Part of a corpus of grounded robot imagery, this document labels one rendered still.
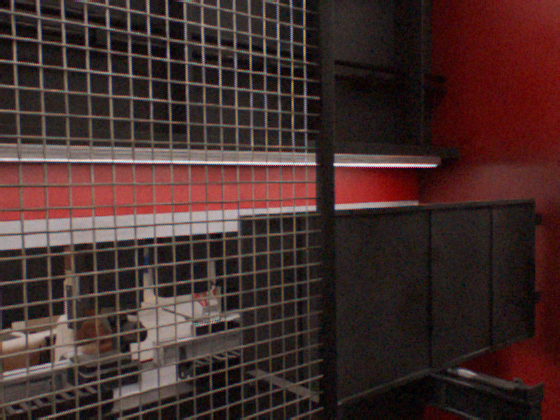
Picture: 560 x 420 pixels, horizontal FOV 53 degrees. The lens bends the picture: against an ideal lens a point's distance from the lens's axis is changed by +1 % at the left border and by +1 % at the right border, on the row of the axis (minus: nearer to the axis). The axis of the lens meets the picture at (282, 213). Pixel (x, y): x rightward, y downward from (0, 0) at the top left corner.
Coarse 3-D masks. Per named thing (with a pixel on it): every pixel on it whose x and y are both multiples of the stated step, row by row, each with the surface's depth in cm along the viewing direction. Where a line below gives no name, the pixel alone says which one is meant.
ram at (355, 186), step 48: (0, 192) 124; (48, 192) 130; (96, 192) 137; (144, 192) 145; (192, 192) 154; (240, 192) 164; (288, 192) 176; (336, 192) 190; (384, 192) 205; (0, 240) 124; (96, 240) 137
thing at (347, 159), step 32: (64, 160) 113; (96, 160) 116; (128, 160) 121; (160, 160) 125; (192, 160) 130; (224, 160) 136; (256, 160) 142; (288, 160) 149; (352, 160) 165; (384, 160) 174; (416, 160) 184
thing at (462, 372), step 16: (448, 368) 162; (464, 368) 163; (416, 384) 170; (432, 384) 165; (448, 384) 161; (464, 384) 156; (480, 384) 155; (496, 384) 150; (512, 384) 150; (416, 400) 169; (432, 400) 166; (448, 400) 161; (464, 400) 157; (480, 400) 154; (496, 400) 150; (512, 400) 145; (528, 400) 142; (464, 416) 157; (480, 416) 154; (496, 416) 150; (512, 416) 147; (528, 416) 143
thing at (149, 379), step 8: (160, 368) 128; (168, 368) 128; (144, 376) 123; (152, 376) 122; (160, 376) 123; (168, 376) 122; (136, 384) 118; (144, 384) 118; (152, 384) 118; (160, 384) 117; (128, 392) 113
